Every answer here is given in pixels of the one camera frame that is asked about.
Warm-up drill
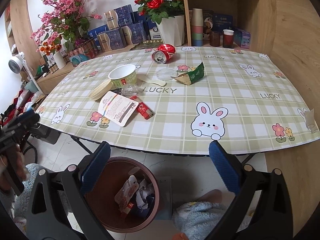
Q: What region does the white faceted flower pot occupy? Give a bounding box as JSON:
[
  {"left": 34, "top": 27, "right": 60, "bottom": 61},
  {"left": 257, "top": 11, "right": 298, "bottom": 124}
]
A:
[{"left": 157, "top": 15, "right": 185, "bottom": 47}]

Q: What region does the clear round plastic lid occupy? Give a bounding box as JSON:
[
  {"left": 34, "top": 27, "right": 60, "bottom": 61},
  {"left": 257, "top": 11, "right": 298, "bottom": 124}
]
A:
[{"left": 156, "top": 68, "right": 177, "bottom": 81}]

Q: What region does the small blue box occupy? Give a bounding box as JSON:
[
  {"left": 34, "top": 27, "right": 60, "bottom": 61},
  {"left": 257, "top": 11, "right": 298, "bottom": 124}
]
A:
[{"left": 234, "top": 28, "right": 251, "bottom": 49}]

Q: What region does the stack of pastel cups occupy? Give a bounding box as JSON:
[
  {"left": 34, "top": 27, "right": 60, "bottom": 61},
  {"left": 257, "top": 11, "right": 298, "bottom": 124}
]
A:
[{"left": 191, "top": 8, "right": 203, "bottom": 47}]

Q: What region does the orange flowers white vase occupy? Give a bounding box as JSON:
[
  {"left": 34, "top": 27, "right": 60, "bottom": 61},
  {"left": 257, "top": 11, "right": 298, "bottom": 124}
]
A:
[{"left": 39, "top": 42, "right": 66, "bottom": 69}]

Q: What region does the striped flower planter box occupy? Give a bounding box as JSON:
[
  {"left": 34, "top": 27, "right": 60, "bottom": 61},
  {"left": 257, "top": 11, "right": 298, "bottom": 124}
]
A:
[{"left": 68, "top": 38, "right": 99, "bottom": 67}]

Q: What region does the left blue gold gift box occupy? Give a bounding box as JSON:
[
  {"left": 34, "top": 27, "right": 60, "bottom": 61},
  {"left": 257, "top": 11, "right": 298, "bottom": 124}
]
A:
[{"left": 97, "top": 28, "right": 127, "bottom": 52}]

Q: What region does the green paper cup bowl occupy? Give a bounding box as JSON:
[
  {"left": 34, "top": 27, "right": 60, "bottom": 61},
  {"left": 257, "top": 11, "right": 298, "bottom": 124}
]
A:
[{"left": 108, "top": 64, "right": 140, "bottom": 88}]

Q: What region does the green torn snack packet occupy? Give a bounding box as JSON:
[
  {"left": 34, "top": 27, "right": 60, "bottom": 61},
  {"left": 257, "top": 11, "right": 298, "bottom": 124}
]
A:
[{"left": 174, "top": 62, "right": 204, "bottom": 86}]

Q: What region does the checked bunny tablecloth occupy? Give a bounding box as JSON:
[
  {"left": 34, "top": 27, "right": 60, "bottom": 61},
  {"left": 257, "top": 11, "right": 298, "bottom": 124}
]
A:
[{"left": 37, "top": 47, "right": 319, "bottom": 155}]

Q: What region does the blue white milk box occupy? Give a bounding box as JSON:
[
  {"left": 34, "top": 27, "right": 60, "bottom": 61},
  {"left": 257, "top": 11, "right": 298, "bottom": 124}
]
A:
[{"left": 147, "top": 20, "right": 161, "bottom": 40}]

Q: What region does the white fan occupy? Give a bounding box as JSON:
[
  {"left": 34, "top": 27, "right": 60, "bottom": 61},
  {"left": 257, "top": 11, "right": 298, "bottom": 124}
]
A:
[{"left": 8, "top": 52, "right": 43, "bottom": 94}]

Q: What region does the wooden shelf unit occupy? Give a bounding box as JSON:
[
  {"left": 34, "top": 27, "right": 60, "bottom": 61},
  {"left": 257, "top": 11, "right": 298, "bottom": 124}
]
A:
[{"left": 184, "top": 0, "right": 277, "bottom": 55}]

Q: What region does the white printed card tag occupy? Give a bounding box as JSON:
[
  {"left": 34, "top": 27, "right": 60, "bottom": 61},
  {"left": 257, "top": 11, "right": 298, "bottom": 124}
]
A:
[{"left": 98, "top": 91, "right": 138, "bottom": 127}]

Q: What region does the right blue gold gift box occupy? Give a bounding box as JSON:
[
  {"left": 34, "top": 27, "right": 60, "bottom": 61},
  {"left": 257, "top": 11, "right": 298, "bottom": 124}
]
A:
[{"left": 121, "top": 22, "right": 147, "bottom": 45}]

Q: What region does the grey white paper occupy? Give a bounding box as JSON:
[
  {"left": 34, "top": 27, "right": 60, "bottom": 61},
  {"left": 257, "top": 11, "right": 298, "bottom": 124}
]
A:
[{"left": 136, "top": 179, "right": 155, "bottom": 210}]

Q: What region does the red cup white rim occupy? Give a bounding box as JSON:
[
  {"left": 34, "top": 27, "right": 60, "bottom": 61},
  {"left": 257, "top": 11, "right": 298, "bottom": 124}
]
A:
[{"left": 222, "top": 29, "right": 234, "bottom": 48}]

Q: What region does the red rose bouquet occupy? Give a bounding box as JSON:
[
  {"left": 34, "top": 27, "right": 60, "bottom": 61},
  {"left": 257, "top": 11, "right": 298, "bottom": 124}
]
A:
[{"left": 135, "top": 0, "right": 184, "bottom": 24}]

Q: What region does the gold green tray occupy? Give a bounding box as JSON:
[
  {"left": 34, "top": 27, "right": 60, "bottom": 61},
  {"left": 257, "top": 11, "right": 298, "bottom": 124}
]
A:
[{"left": 131, "top": 39, "right": 163, "bottom": 50}]

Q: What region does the pink blossom plant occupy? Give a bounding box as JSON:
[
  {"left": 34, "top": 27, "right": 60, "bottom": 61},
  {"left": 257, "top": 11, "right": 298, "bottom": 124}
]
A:
[{"left": 31, "top": 0, "right": 102, "bottom": 55}]

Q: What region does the beige round lid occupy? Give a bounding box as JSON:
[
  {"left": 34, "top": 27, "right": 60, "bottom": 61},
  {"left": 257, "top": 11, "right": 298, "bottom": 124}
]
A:
[{"left": 89, "top": 79, "right": 115, "bottom": 101}]

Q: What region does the person's left hand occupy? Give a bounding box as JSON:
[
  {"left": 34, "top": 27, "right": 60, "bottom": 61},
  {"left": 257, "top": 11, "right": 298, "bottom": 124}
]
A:
[{"left": 1, "top": 145, "right": 29, "bottom": 196}]

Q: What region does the dark brown cup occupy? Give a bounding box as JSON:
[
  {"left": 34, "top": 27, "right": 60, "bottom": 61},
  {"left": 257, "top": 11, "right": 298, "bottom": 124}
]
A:
[{"left": 209, "top": 31, "right": 221, "bottom": 47}]

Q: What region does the blue gold gift box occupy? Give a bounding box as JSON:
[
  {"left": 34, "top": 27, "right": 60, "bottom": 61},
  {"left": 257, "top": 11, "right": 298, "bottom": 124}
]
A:
[
  {"left": 104, "top": 4, "right": 135, "bottom": 30},
  {"left": 121, "top": 22, "right": 147, "bottom": 45},
  {"left": 97, "top": 28, "right": 127, "bottom": 52}
]

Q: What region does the brown round trash bin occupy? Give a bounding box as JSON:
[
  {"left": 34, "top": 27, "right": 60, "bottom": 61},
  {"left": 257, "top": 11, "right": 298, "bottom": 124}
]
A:
[{"left": 86, "top": 157, "right": 160, "bottom": 233}]

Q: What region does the crushed red soda can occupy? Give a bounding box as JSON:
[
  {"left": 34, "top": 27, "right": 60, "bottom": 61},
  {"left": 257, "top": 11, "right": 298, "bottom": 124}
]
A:
[{"left": 152, "top": 44, "right": 176, "bottom": 64}]

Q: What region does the small red wrapper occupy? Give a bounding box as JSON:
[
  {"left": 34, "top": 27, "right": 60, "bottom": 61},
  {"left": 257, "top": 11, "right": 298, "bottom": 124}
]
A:
[{"left": 130, "top": 95, "right": 155, "bottom": 120}]

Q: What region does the upper blue gold gift box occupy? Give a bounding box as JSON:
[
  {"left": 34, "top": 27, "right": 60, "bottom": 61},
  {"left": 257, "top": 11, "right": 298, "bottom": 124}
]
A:
[{"left": 104, "top": 4, "right": 135, "bottom": 30}]

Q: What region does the clear plastic piece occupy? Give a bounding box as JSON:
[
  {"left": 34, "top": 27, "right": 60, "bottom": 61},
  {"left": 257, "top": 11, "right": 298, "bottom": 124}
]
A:
[{"left": 121, "top": 84, "right": 143, "bottom": 97}]

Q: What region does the white plastic spork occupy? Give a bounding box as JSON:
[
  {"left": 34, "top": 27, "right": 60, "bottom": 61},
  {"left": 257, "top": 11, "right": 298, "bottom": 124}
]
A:
[{"left": 137, "top": 74, "right": 167, "bottom": 87}]

